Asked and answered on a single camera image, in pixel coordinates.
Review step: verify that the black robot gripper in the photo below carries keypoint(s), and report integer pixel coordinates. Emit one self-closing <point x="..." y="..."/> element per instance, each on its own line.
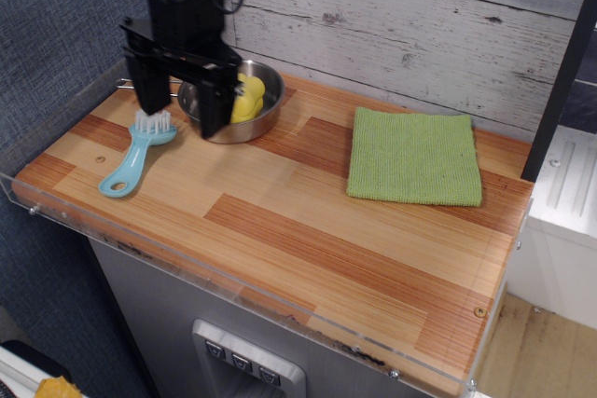
<point x="189" y="30"/>

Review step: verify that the yellow toy bell pepper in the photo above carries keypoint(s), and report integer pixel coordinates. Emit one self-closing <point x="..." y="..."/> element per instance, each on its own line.
<point x="249" y="101"/>

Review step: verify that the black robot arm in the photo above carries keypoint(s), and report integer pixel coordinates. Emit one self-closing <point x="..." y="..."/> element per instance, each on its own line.
<point x="193" y="73"/>

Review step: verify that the green towel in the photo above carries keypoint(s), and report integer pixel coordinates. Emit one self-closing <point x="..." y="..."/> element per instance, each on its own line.
<point x="414" y="158"/>

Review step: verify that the small steel pan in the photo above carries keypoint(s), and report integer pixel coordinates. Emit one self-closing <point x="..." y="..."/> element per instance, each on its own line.
<point x="188" y="100"/>

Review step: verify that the light blue dish brush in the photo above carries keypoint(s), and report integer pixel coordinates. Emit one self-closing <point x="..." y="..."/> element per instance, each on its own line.
<point x="140" y="151"/>

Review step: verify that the clear acrylic table guard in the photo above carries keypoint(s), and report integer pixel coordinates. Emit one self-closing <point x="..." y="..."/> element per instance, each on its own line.
<point x="269" y="222"/>

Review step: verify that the grey metal cabinet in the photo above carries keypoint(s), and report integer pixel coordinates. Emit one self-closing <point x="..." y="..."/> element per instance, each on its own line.
<point x="160" y="308"/>

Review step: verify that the silver button panel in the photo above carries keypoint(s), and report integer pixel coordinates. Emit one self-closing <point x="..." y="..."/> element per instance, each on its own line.
<point x="235" y="367"/>

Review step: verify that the yellow and black object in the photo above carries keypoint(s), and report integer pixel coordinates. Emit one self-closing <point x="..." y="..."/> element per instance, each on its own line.
<point x="54" y="387"/>

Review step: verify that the white appliance on right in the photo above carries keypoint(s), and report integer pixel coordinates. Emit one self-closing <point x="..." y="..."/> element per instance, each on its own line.
<point x="553" y="264"/>

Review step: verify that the black vertical post right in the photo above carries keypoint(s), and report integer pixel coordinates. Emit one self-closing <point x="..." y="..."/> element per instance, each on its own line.
<point x="571" y="61"/>

